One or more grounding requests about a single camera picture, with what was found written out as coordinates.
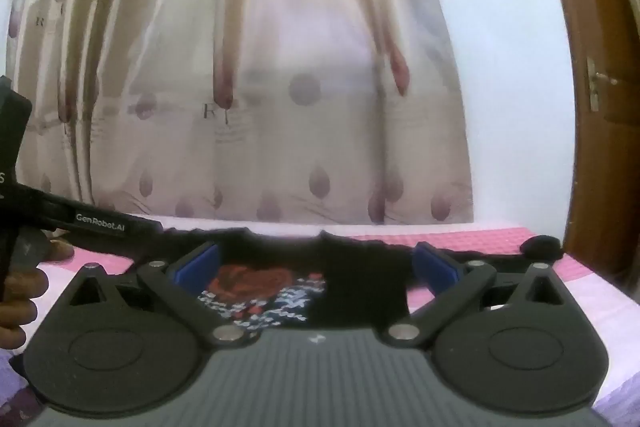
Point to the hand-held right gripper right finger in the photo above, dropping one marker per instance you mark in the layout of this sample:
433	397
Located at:
433	271

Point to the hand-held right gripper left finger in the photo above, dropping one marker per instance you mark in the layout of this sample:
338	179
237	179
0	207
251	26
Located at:
192	271

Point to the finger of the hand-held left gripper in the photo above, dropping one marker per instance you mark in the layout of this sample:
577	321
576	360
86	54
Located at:
100	217

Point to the black printed t-shirt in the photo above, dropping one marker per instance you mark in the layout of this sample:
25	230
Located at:
350	268

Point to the person's left hand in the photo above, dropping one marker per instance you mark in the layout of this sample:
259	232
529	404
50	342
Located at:
20	292

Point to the pink checked bedsheet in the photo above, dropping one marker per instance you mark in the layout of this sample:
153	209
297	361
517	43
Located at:
590	307

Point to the dark purple cloth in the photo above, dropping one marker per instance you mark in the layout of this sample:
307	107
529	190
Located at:
12	387

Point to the brown wooden door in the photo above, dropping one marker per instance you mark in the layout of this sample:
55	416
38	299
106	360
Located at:
602	167

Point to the cream dotted curtain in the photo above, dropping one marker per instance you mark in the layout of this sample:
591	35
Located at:
280	72

